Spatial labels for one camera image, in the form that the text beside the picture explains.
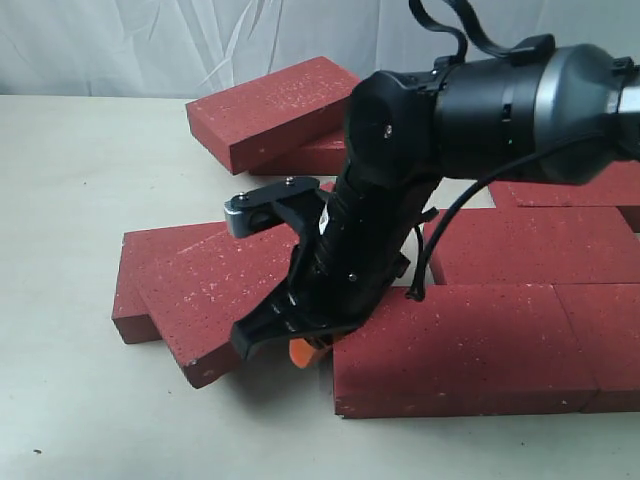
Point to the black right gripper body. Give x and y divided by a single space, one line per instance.
341 267

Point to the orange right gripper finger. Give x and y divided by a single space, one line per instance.
303 355

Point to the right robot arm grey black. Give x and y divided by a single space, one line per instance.
558 118

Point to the red brick under tilted one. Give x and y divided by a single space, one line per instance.
322 157

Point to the large red brick front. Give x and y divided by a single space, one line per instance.
467 350

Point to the red brick front right edge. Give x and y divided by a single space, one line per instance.
605 321

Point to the red brick edge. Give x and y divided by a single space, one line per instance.
631 215
605 321

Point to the red brick far right edge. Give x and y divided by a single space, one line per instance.
631 215

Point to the white backdrop cloth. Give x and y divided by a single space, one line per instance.
187 49

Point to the right wrist camera grey black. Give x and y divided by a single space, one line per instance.
295 201

